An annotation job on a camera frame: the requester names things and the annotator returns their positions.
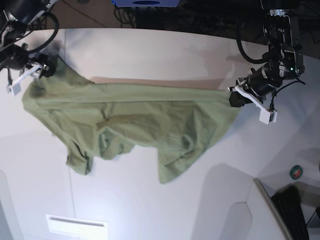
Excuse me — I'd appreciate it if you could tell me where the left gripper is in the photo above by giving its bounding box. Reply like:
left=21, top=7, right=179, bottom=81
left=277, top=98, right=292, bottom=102
left=229, top=62, right=283, bottom=108

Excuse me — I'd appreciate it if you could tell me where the black keyboard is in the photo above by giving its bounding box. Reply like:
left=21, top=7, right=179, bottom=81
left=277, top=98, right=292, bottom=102
left=271, top=185, right=310, bottom=240

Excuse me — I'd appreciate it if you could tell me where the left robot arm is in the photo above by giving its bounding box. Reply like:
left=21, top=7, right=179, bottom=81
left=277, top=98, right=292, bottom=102
left=228, top=0, right=305, bottom=108

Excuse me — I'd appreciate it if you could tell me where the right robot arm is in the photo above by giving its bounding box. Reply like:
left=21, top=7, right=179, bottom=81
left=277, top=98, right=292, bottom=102
left=0, top=0, right=60, bottom=78

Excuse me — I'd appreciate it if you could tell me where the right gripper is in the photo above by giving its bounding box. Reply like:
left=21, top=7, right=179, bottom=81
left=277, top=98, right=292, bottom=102
left=0, top=43, right=58, bottom=78

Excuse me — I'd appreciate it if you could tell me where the blue box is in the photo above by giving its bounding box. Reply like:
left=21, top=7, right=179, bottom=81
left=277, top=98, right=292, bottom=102
left=111, top=0, right=187, bottom=8

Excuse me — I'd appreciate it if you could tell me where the white label plate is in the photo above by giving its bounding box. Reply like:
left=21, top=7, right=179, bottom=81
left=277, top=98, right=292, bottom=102
left=46, top=214, right=109, bottom=240

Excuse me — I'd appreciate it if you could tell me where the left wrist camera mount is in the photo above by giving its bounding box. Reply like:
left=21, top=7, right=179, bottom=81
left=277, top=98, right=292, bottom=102
left=227, top=80, right=278, bottom=125

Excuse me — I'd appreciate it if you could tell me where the green t-shirt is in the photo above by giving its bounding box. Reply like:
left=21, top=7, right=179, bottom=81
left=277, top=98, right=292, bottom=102
left=22, top=58, right=240, bottom=184

